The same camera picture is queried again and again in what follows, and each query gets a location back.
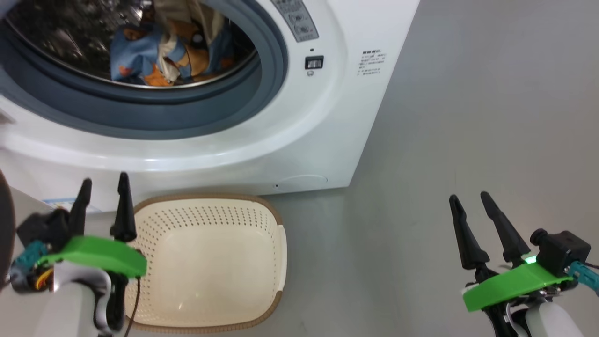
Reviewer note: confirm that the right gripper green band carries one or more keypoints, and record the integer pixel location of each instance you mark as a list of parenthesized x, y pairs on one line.
[(510, 285)]

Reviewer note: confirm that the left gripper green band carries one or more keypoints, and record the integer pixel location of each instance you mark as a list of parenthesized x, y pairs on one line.
[(98, 255)]

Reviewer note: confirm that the blue white bear-print garment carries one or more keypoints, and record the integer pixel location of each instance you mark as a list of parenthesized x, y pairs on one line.
[(206, 18)]

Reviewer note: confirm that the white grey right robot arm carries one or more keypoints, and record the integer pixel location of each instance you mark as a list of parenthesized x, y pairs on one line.
[(554, 323)]

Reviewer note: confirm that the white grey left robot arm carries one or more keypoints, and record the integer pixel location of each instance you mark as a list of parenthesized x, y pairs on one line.
[(65, 309)]

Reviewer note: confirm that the cream perforated laundry basket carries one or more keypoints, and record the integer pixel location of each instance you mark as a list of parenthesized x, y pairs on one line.
[(206, 262)]

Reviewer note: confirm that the grey rubber door seal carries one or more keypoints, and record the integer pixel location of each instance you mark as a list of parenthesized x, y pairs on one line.
[(196, 110)]

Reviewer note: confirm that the steel washing machine drum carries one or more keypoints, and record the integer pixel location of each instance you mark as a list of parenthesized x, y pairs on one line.
[(65, 37)]

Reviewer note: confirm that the white washing machine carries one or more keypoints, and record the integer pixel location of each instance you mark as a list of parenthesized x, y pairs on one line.
[(327, 117)]

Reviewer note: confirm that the black door latch socket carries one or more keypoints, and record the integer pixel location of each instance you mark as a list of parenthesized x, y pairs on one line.
[(314, 62)]

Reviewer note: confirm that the blue energy label sticker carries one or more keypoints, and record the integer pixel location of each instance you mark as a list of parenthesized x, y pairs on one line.
[(65, 204)]

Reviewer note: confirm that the round white filter cover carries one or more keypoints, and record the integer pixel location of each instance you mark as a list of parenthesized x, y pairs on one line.
[(302, 180)]

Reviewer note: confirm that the printed text warning label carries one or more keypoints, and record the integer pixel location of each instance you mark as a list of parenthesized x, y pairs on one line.
[(372, 62)]

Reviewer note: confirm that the grey instruction sticker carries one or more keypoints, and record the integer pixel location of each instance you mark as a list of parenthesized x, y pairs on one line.
[(297, 21)]

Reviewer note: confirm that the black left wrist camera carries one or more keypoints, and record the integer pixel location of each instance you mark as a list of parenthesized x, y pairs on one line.
[(44, 227)]

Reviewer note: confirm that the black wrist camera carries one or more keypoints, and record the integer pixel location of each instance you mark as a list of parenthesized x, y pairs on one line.
[(44, 227), (561, 250)]

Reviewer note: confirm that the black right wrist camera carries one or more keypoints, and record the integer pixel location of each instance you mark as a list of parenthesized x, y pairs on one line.
[(561, 250)]

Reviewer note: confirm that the teal left camera connector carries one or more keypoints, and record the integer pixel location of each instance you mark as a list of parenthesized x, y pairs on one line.
[(28, 257)]

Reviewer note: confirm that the teal camera connector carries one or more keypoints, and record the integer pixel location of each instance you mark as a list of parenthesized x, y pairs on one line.
[(28, 257), (585, 276)]

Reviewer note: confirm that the teal right camera connector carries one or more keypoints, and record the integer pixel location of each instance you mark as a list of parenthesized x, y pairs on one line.
[(585, 276)]

